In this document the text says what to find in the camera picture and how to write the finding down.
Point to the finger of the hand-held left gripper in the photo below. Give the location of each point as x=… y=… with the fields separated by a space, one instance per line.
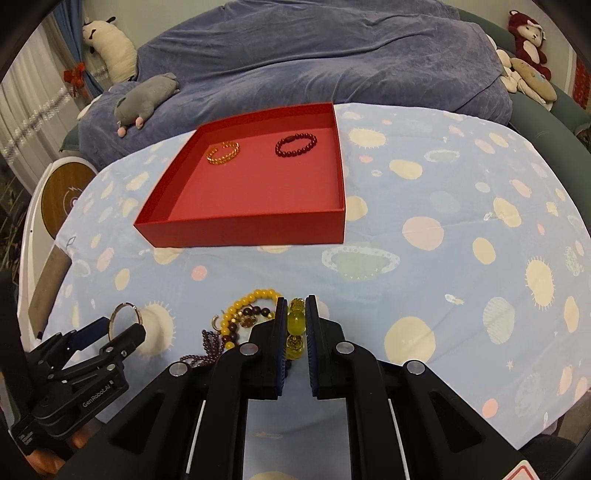
x=131 y=339
x=92 y=331

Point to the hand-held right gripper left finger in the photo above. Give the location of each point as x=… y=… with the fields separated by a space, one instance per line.
x=280 y=341

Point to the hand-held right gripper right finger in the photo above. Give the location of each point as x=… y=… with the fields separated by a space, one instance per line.
x=313 y=341

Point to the thin metal bangle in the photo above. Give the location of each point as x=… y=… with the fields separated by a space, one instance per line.
x=121 y=304

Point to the small curled gold earring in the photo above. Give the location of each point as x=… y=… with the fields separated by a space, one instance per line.
x=214 y=318

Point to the red cardboard box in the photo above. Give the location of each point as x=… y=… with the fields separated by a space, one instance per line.
x=258 y=184

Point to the brown cardboard piece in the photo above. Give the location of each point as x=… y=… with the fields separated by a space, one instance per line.
x=48 y=286

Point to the white device with wooden disc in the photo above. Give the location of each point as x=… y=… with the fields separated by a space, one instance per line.
x=60 y=194

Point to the white curtain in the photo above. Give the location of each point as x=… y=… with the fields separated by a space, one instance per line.
x=27 y=120

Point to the grey plush mouse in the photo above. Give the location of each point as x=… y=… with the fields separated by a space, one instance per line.
x=143 y=97

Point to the red curtain bow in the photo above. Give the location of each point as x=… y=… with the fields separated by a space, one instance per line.
x=74 y=74

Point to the white plush cow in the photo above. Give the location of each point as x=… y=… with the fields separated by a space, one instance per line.
x=117 y=50

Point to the blue-grey blanket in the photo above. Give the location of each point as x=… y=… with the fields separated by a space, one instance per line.
x=300 y=60

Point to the blue curtain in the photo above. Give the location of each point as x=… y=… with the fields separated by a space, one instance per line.
x=69 y=41

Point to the green sofa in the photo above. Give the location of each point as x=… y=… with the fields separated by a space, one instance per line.
x=545 y=124

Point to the beige plush toy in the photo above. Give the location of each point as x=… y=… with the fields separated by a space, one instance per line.
x=531 y=76

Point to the red plush monkey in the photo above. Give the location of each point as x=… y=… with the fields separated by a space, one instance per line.
x=524 y=46

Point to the red wall hanging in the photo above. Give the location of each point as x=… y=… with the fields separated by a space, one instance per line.
x=581 y=78

